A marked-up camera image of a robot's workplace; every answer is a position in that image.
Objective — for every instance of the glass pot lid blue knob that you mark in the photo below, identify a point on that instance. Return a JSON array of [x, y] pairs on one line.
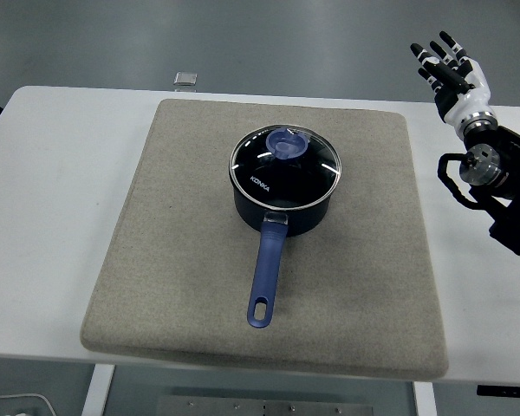
[[286, 184]]

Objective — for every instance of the beige fabric mat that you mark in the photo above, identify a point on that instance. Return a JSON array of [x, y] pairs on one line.
[[177, 260]]

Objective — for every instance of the black bar under table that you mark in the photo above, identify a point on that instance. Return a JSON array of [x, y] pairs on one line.
[[507, 390]]

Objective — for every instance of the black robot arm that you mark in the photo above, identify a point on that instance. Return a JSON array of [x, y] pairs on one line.
[[518, 173]]

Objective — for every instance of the white table leg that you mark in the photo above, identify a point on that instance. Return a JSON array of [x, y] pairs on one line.
[[97, 390], [424, 401]]

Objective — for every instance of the small silver floor plate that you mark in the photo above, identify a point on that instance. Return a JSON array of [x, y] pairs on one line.
[[185, 79]]

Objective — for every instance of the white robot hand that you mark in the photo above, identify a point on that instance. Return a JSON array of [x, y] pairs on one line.
[[470, 99]]

